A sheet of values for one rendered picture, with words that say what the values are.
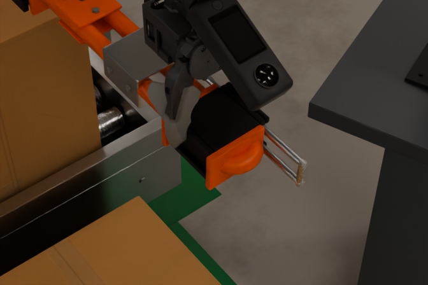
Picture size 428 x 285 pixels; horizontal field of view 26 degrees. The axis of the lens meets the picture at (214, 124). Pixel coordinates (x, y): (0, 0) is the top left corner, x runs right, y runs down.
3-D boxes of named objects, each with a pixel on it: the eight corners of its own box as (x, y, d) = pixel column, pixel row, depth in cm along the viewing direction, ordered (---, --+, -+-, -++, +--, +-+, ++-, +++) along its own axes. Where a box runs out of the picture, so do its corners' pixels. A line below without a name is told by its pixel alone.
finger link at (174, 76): (186, 106, 97) (211, 35, 92) (196, 116, 96) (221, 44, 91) (151, 112, 94) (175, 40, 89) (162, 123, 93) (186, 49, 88)
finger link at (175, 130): (149, 121, 101) (172, 49, 97) (182, 152, 98) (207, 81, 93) (127, 125, 99) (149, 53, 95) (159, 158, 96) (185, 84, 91)
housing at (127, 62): (101, 76, 109) (99, 48, 105) (148, 51, 112) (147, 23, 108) (136, 111, 105) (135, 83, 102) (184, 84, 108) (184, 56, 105)
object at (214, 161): (161, 143, 102) (160, 112, 98) (213, 112, 105) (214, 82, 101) (209, 191, 97) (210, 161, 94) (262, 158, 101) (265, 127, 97)
